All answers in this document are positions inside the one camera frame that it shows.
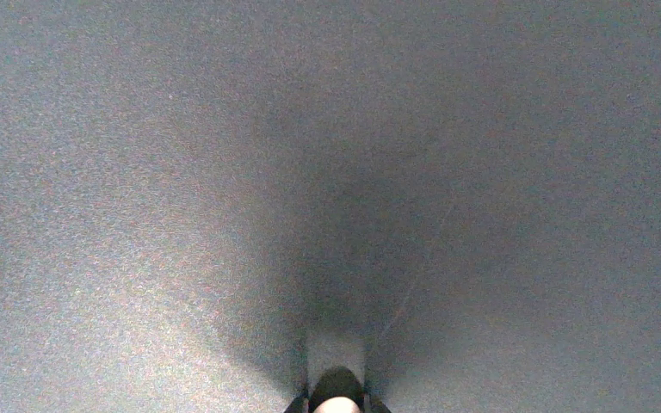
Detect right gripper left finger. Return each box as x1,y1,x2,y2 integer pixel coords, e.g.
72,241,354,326
283,394,309,413

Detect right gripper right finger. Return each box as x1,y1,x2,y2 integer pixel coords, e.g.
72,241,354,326
363,393,391,413

